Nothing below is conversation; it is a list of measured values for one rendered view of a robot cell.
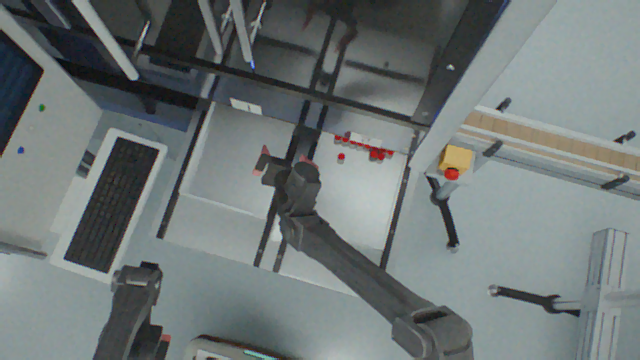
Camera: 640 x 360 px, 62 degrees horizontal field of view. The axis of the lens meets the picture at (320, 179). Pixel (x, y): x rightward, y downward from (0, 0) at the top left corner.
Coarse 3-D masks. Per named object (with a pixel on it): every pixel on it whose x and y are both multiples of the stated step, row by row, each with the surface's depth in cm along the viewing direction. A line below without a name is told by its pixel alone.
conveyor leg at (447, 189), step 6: (474, 162) 179; (480, 162) 176; (474, 168) 183; (444, 186) 216; (450, 186) 210; (456, 186) 207; (438, 192) 226; (444, 192) 219; (450, 192) 217; (438, 198) 230; (444, 198) 227
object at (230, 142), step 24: (216, 120) 160; (240, 120) 160; (264, 120) 160; (216, 144) 158; (240, 144) 158; (264, 144) 158; (288, 144) 155; (192, 168) 156; (216, 168) 156; (240, 168) 156; (192, 192) 154; (216, 192) 154; (240, 192) 154; (264, 192) 154; (264, 216) 150
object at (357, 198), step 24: (336, 168) 156; (360, 168) 157; (384, 168) 157; (336, 192) 155; (360, 192) 155; (384, 192) 155; (336, 216) 153; (360, 216) 153; (384, 216) 153; (360, 240) 151; (384, 240) 148
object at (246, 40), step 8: (232, 0) 85; (240, 0) 85; (232, 8) 87; (240, 8) 87; (240, 16) 89; (240, 24) 91; (256, 24) 103; (240, 32) 94; (248, 32) 95; (256, 32) 103; (240, 40) 97; (248, 40) 97; (248, 48) 100; (248, 56) 102
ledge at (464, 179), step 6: (438, 156) 158; (474, 156) 159; (432, 162) 158; (432, 168) 157; (426, 174) 158; (432, 174) 157; (462, 174) 157; (468, 174) 157; (444, 180) 158; (462, 180) 157; (468, 180) 157
